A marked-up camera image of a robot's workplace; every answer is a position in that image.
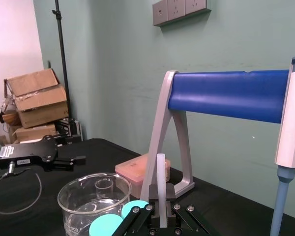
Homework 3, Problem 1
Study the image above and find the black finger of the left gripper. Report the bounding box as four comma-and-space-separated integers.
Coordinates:
47, 155, 87, 172

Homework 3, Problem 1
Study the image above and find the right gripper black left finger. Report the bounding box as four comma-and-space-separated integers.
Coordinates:
113, 184, 160, 236

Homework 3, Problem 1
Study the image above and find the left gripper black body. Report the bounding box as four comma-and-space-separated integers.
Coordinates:
0, 134, 59, 172

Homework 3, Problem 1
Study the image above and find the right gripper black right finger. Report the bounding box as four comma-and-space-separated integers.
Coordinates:
166, 183, 211, 236

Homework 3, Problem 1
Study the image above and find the flat brown cardboard box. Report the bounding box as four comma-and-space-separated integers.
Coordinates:
11, 122, 58, 144

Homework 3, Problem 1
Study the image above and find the black table cloth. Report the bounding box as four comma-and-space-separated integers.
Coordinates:
0, 138, 295, 236

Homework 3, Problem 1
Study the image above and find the large clear glass beaker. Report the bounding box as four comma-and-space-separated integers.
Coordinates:
57, 172, 132, 236

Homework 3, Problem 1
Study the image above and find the small clear glass beaker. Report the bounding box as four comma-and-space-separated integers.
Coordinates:
94, 178, 114, 198

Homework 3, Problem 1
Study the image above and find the open brown cardboard box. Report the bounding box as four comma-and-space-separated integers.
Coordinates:
4, 68, 70, 129

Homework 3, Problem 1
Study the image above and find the pink translucent plastic box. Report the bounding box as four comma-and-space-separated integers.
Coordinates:
115, 154, 172, 200

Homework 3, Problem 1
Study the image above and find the black stand pole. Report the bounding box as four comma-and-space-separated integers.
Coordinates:
52, 0, 72, 121

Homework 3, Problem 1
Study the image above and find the grey pipette stand blue bar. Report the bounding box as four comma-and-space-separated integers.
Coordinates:
139, 69, 292, 203

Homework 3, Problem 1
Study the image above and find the white and blue pipette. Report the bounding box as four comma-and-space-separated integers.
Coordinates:
268, 34, 295, 236

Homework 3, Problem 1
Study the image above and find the thin dark gripper cable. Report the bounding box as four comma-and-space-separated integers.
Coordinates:
0, 161, 43, 215

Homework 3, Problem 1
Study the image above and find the grey wall socket panel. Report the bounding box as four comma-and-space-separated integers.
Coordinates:
152, 0, 212, 27

